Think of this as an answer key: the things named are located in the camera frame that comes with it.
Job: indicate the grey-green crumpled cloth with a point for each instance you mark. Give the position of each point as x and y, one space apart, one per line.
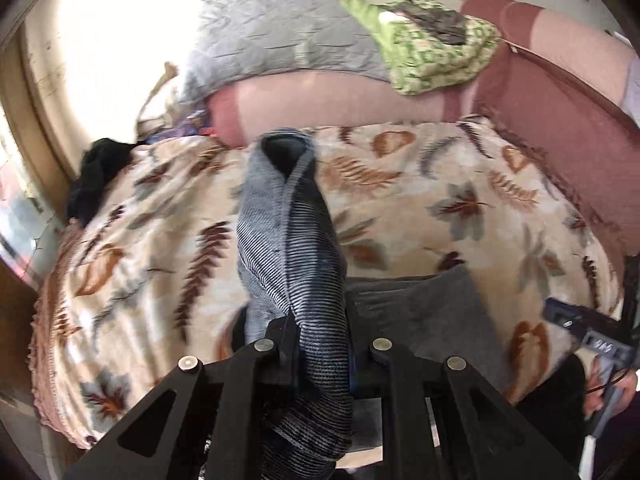
430 20

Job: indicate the person's black clothing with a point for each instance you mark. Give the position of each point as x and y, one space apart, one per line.
560 385

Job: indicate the green patterned folded blanket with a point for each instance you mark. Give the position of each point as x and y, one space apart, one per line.
425 65

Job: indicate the leaf print blanket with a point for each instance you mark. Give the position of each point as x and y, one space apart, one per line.
150 240

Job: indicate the black crumpled cloth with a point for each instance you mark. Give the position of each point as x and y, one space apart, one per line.
97 175

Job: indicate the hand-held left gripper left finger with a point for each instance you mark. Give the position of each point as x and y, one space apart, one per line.
280 342

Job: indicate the grey quilted pillow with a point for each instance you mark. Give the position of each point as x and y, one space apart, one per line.
280 35

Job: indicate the wooden stained glass door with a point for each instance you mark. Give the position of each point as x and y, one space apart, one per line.
20 320

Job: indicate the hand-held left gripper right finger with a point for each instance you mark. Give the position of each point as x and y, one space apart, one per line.
372 365

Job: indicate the white floral pillow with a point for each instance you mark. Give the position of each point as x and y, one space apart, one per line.
167 105

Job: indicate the pink striped bolster cushion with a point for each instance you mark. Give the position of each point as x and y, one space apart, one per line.
325 100

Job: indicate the blue-grey denim pants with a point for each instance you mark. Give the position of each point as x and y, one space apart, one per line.
310 260

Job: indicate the purple plastic packet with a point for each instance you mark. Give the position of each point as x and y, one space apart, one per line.
182 127

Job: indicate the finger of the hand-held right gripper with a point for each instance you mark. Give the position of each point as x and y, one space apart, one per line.
570 317

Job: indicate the person's right hand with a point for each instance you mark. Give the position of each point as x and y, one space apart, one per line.
595 390

